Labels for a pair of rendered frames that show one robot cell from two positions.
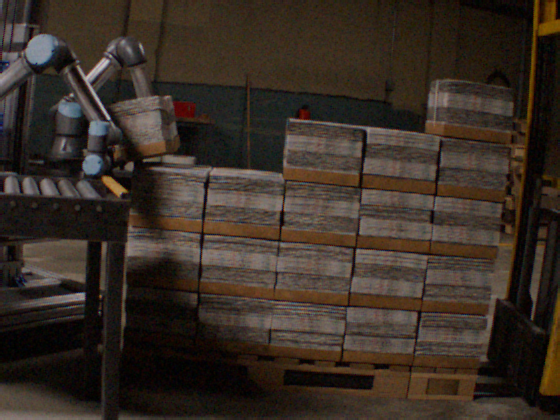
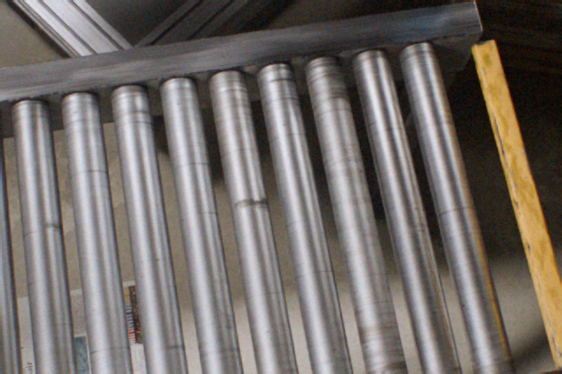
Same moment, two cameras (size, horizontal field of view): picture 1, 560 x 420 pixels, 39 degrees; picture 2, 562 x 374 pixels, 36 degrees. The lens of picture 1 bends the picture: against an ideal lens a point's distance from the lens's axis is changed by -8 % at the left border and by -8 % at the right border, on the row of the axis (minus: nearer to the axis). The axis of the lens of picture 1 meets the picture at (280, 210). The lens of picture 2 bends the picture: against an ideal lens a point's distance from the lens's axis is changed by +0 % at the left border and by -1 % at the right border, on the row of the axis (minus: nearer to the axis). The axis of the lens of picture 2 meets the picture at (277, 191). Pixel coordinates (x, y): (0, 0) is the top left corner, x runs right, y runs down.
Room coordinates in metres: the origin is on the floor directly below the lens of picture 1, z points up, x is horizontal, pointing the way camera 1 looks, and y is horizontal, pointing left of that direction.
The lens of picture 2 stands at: (2.19, 0.80, 1.84)
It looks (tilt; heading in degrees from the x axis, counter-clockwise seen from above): 72 degrees down; 4
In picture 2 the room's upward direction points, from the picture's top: 6 degrees clockwise
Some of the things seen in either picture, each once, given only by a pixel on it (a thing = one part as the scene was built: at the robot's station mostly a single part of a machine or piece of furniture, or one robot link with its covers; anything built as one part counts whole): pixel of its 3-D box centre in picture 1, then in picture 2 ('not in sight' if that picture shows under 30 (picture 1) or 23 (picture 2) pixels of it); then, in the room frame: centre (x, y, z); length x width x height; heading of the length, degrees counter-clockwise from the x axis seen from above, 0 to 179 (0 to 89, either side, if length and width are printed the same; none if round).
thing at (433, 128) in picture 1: (453, 243); not in sight; (3.35, -0.73, 0.63); 0.38 x 0.29 x 0.97; 2
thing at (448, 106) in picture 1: (454, 239); not in sight; (3.35, -0.73, 0.65); 0.39 x 0.30 x 1.29; 2
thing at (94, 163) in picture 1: (95, 164); not in sight; (2.88, 0.67, 0.85); 0.11 x 0.08 x 0.09; 0
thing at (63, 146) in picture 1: (68, 144); not in sight; (3.49, 0.94, 0.87); 0.15 x 0.15 x 0.10
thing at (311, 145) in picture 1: (321, 151); not in sight; (3.33, -0.14, 0.95); 0.38 x 0.29 x 0.23; 0
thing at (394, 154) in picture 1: (393, 158); not in sight; (3.34, -0.43, 0.95); 0.38 x 0.29 x 0.23; 2
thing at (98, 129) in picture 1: (100, 137); not in sight; (2.90, 0.66, 0.94); 0.11 x 0.08 x 0.11; 173
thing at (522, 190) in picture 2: (115, 186); (525, 197); (2.57, 0.52, 0.81); 0.43 x 0.03 x 0.02; 20
